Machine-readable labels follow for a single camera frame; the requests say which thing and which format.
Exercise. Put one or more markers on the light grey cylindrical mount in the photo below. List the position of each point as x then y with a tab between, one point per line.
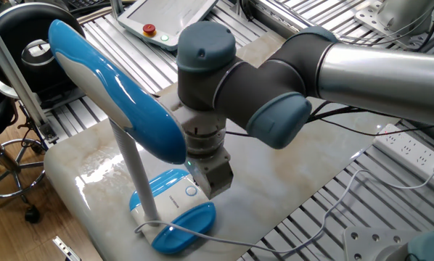
405	14

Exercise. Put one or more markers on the white teach pendant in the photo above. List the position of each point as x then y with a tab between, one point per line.
155	21

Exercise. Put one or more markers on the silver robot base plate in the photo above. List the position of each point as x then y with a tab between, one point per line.
369	250

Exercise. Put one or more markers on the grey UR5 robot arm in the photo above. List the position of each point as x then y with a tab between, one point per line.
376	79

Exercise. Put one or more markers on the black keyboard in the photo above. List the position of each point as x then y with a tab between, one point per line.
84	3

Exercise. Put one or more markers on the black round padded chair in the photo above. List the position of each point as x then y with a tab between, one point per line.
14	29

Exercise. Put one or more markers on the silver force torque sensor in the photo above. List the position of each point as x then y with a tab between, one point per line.
206	141

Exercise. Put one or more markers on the grey Schunk gripper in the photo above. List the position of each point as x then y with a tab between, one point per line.
215	177

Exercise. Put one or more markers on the aluminium frame post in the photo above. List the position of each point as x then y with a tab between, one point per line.
116	7
17	79

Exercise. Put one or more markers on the white power strip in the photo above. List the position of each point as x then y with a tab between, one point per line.
409	148

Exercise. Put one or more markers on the blue white desk lamp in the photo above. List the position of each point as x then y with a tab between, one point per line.
122	94

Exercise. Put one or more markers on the beige marble board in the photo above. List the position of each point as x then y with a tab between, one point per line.
293	174

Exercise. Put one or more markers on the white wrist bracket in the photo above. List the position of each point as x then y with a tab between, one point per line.
199	119

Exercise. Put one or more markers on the silver metal bracket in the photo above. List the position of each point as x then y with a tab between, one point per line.
66	250

